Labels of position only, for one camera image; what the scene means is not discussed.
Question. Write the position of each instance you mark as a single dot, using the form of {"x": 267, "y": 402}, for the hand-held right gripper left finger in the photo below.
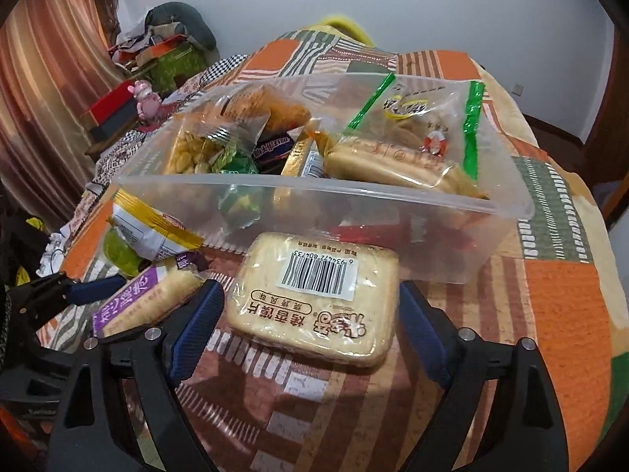
{"x": 196, "y": 324}

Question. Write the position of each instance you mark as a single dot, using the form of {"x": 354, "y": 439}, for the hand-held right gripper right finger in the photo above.
{"x": 422, "y": 334}

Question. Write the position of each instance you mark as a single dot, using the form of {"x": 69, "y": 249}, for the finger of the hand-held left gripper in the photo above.
{"x": 93, "y": 290}

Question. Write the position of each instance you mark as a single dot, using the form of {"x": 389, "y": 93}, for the purple label bread packet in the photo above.
{"x": 142, "y": 300}

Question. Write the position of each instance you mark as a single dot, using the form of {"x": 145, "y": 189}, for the white and gold snack packet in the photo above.
{"x": 142, "y": 228}

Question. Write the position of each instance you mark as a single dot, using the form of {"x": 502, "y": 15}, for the clear plastic storage container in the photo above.
{"x": 442, "y": 236}

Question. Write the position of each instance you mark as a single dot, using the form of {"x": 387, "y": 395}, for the red snack packet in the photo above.
{"x": 363, "y": 231}

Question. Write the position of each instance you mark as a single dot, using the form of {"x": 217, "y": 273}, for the small green snack packet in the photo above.
{"x": 241, "y": 201}

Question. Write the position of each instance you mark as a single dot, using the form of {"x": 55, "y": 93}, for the clear packet of yellow puffs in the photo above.
{"x": 191, "y": 152}

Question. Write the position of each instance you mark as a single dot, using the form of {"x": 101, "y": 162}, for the long clear bread packet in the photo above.
{"x": 388, "y": 160}

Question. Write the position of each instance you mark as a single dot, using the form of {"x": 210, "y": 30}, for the blue chips packet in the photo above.
{"x": 272, "y": 147}

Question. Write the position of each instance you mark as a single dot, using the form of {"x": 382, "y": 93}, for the green edged biscuit bag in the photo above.
{"x": 417, "y": 113}

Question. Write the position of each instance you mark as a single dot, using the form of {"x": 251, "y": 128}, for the clear packet of orange pastries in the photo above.
{"x": 275, "y": 105}

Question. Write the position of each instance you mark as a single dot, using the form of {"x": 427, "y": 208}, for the orange striped patchwork blanket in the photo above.
{"x": 555, "y": 305}

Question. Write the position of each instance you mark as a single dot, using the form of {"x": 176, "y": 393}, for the dark flat box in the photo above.
{"x": 110, "y": 125}

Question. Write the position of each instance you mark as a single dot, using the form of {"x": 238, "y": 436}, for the red gift box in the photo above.
{"x": 110, "y": 103}

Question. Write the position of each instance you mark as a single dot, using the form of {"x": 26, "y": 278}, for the pink plush toy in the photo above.
{"x": 145, "y": 101}

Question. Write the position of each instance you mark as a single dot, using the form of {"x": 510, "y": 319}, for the striped brown curtain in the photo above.
{"x": 44, "y": 59}

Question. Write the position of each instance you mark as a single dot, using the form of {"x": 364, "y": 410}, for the pile of clothes and papers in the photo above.
{"x": 135, "y": 44}

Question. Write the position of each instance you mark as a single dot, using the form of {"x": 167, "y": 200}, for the yellow chair back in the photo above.
{"x": 344, "y": 23}

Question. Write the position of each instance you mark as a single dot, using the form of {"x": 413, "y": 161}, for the white wall socket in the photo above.
{"x": 516, "y": 89}

